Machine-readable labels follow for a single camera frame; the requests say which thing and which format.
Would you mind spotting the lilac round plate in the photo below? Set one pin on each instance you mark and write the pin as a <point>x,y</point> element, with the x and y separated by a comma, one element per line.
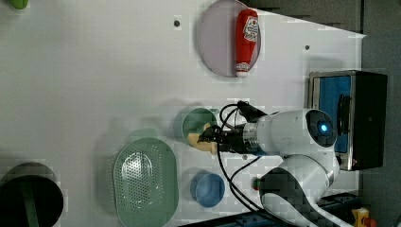
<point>216,37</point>

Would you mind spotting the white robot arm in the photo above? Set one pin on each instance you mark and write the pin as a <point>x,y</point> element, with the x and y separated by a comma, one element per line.
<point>305,140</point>

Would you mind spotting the green mug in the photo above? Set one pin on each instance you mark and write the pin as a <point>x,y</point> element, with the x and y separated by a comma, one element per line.
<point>194,119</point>

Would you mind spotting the green perforated colander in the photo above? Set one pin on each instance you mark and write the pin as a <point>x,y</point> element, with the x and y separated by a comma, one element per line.
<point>145,183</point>

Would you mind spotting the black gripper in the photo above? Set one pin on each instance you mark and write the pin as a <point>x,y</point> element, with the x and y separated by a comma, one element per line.
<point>241,139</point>

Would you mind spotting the silver toaster oven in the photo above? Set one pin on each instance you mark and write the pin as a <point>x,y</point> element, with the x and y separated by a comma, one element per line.
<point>356,101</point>

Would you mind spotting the red emergency button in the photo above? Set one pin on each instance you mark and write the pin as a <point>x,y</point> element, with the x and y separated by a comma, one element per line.
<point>362,218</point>

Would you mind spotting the black round bin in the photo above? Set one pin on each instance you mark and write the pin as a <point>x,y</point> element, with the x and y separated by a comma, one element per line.
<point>30,197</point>

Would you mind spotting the red ketchup bottle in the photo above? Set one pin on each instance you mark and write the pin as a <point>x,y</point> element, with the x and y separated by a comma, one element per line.
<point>246,34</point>

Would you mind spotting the green object at corner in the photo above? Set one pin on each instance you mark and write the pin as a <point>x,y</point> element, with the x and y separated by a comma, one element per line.
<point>18,4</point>

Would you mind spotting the blue cup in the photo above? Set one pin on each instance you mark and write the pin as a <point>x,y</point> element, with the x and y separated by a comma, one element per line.
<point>207,189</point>

